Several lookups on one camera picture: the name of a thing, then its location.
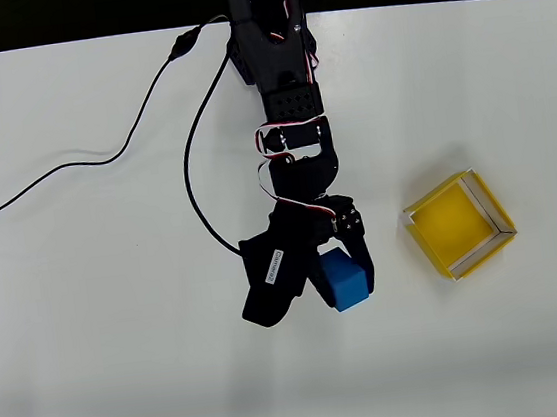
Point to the blue cube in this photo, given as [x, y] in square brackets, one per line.
[346, 281]

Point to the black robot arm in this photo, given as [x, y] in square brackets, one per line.
[282, 62]

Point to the yellow paper box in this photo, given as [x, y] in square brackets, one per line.
[453, 221]

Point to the black camera with white label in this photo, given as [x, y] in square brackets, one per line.
[271, 280]

